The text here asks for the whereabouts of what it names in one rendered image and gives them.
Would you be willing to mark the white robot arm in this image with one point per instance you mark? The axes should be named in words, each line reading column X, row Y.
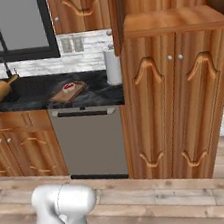
column 60, row 205

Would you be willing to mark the wooden cutting board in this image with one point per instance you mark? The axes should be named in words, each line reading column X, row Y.
column 59, row 96

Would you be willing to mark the red raw meat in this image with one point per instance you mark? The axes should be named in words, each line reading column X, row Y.
column 69, row 87

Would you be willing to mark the silver open door knob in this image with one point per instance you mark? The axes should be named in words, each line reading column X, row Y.
column 108, row 33

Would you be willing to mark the tall cabinet wooden door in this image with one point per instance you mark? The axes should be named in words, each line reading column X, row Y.
column 152, row 111
column 201, row 111

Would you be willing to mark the open wooden cupboard door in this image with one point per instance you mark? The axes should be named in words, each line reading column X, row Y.
column 117, row 15

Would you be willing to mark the silver tall cabinet knob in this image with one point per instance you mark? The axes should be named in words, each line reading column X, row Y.
column 180, row 56
column 169, row 57

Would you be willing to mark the silver base cupboard knob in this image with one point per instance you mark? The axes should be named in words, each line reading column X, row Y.
column 0, row 141
column 9, row 140

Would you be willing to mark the wooden drawer front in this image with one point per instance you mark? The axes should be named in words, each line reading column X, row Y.
column 12, row 120
column 39, row 119

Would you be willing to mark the black framed window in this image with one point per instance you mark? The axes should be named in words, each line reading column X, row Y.
column 17, row 23

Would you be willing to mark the grey dishwasher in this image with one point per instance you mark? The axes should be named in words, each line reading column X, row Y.
column 91, row 143

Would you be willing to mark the white paper towel roll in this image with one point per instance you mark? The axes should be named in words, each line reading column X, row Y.
column 112, row 66

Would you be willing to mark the grey wall outlet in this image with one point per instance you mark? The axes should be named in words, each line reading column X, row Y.
column 79, row 44
column 66, row 45

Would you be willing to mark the silver wall cupboard knob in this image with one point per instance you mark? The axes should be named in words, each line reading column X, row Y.
column 57, row 19

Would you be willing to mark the wooden wall cupboard door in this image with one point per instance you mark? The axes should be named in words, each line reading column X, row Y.
column 84, row 18

